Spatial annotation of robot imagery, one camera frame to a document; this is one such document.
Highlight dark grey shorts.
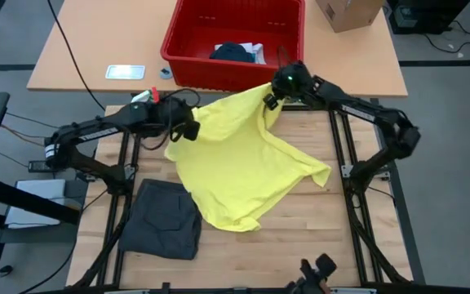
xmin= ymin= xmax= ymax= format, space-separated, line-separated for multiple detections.
xmin=117 ymin=178 xmax=203 ymax=261

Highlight red plastic laundry bin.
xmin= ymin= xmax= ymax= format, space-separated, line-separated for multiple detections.
xmin=160 ymin=0 xmax=306 ymax=93

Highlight black equipment cabinet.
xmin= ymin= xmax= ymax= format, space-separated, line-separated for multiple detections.
xmin=386 ymin=0 xmax=470 ymax=36

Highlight light orange wooden table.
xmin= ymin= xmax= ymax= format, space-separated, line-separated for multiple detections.
xmin=25 ymin=0 xmax=409 ymax=99

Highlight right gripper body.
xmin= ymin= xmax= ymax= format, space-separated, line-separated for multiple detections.
xmin=270 ymin=60 xmax=320 ymax=103

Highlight black power adapter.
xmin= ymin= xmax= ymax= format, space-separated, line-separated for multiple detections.
xmin=27 ymin=159 xmax=60 ymax=174

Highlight long black cable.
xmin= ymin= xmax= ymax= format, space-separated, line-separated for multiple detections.
xmin=46 ymin=0 xmax=106 ymax=112

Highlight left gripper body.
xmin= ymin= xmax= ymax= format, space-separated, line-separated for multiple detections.
xmin=147 ymin=94 xmax=202 ymax=142

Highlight white garment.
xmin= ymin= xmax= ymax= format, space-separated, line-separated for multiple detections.
xmin=213 ymin=41 xmax=268 ymax=66

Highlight yellow t-shirt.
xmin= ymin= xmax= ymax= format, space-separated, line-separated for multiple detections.
xmin=163 ymin=82 xmax=333 ymax=234

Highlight cardboard box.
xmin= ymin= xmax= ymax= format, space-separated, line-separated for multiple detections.
xmin=314 ymin=0 xmax=387 ymax=34

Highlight navy blue garment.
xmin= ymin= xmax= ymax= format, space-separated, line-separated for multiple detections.
xmin=209 ymin=41 xmax=256 ymax=65

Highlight tangled black floor cable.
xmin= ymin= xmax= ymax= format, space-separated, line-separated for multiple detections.
xmin=421 ymin=19 xmax=470 ymax=55

